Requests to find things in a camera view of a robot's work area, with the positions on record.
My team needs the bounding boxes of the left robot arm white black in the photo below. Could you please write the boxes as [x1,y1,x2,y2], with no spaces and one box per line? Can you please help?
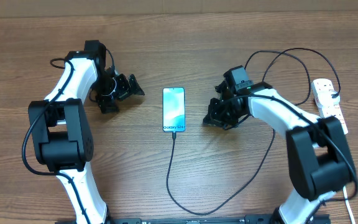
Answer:
[22,40,144,223]

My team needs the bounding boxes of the white power strip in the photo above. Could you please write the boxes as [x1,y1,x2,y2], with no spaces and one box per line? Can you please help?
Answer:
[311,78,348,134]

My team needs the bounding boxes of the white USB charger plug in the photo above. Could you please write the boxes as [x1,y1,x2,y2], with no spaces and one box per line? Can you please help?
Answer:
[314,91,341,108]

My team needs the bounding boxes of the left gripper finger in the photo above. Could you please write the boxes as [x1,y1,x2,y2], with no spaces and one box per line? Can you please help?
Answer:
[128,74,145,96]
[98,100,119,114]

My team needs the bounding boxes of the black USB charging cable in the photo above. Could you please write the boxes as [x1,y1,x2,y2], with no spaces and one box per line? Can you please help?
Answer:
[165,47,341,216]

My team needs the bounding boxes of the white power strip cord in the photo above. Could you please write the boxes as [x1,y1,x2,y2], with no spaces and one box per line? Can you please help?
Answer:
[342,185,356,224]

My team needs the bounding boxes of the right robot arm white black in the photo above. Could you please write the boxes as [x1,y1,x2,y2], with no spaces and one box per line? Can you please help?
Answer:
[203,66,358,223]

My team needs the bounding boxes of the blue Galaxy S24 smartphone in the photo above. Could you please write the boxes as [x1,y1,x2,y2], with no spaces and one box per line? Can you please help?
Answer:
[162,87,186,132]

